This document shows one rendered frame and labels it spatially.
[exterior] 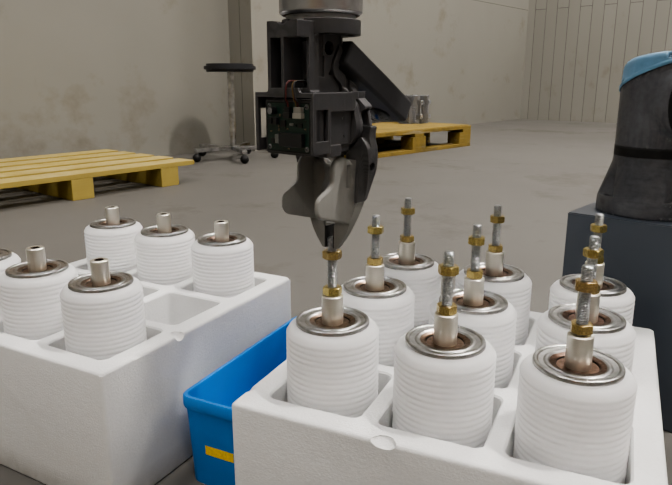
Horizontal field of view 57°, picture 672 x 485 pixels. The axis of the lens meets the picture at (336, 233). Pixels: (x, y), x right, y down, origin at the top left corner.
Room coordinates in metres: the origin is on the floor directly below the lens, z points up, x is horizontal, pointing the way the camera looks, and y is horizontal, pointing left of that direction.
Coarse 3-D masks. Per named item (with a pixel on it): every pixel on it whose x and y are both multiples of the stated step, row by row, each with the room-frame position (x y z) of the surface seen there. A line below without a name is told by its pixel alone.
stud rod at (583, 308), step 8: (584, 264) 0.50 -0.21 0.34; (584, 272) 0.49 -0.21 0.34; (592, 272) 0.49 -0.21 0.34; (584, 280) 0.49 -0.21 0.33; (592, 280) 0.49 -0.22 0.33; (584, 296) 0.49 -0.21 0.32; (584, 304) 0.49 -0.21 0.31; (584, 312) 0.49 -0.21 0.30; (576, 320) 0.49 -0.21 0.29; (584, 320) 0.49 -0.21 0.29
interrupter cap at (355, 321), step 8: (304, 312) 0.61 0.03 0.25; (312, 312) 0.61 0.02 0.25; (320, 312) 0.61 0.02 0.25; (344, 312) 0.61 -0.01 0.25; (352, 312) 0.61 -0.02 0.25; (360, 312) 0.61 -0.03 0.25; (296, 320) 0.59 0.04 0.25; (304, 320) 0.59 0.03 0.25; (312, 320) 0.59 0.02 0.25; (320, 320) 0.60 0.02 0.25; (344, 320) 0.60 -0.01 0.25; (352, 320) 0.59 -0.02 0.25; (360, 320) 0.59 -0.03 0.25; (368, 320) 0.59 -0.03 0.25; (304, 328) 0.57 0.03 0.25; (312, 328) 0.57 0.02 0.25; (320, 328) 0.57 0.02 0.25; (328, 328) 0.57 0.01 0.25; (336, 328) 0.57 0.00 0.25; (344, 328) 0.57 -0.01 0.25; (352, 328) 0.57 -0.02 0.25; (360, 328) 0.57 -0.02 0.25; (328, 336) 0.55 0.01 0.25; (336, 336) 0.55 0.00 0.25
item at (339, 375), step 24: (288, 336) 0.57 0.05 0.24; (312, 336) 0.56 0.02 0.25; (360, 336) 0.56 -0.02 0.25; (288, 360) 0.58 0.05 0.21; (312, 360) 0.55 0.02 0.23; (336, 360) 0.54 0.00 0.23; (360, 360) 0.55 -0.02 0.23; (288, 384) 0.58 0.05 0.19; (312, 384) 0.55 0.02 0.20; (336, 384) 0.54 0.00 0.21; (360, 384) 0.55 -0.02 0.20; (312, 408) 0.55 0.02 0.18; (336, 408) 0.54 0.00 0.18; (360, 408) 0.55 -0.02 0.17
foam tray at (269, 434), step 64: (256, 384) 0.59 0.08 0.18; (384, 384) 0.62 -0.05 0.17; (512, 384) 0.59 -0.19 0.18; (640, 384) 0.59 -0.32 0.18; (256, 448) 0.54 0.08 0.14; (320, 448) 0.51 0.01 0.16; (384, 448) 0.49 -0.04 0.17; (448, 448) 0.48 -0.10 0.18; (512, 448) 0.52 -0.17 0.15; (640, 448) 0.48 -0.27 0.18
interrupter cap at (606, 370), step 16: (544, 352) 0.51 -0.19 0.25; (560, 352) 0.51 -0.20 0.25; (544, 368) 0.48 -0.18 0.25; (560, 368) 0.48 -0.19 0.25; (592, 368) 0.49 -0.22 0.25; (608, 368) 0.48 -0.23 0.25; (624, 368) 0.48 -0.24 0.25; (576, 384) 0.46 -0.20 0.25; (592, 384) 0.45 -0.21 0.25; (608, 384) 0.46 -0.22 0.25
